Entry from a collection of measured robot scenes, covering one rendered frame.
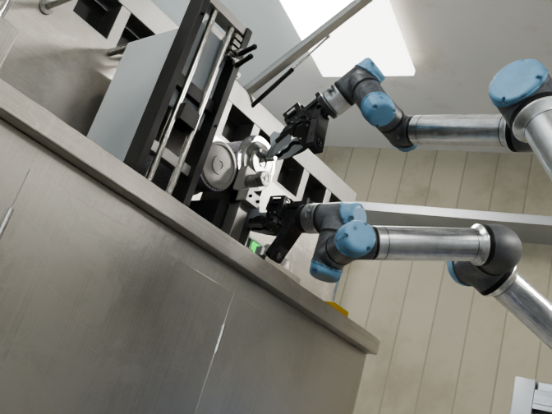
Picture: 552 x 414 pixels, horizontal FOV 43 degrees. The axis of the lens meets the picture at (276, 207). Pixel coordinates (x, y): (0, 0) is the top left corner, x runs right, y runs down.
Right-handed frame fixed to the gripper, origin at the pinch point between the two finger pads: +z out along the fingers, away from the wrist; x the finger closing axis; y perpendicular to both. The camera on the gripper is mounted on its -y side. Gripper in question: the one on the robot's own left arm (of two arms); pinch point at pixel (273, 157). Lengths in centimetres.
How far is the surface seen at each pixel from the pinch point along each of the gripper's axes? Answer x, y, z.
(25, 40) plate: 57, 26, 26
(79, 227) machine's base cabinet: 58, -53, 14
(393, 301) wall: -271, 126, 60
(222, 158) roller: 13.1, -3.3, 7.7
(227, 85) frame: 29.6, -5.5, -7.6
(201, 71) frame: 35.3, -3.1, -5.3
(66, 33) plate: 49, 32, 21
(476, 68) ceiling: -190, 172, -71
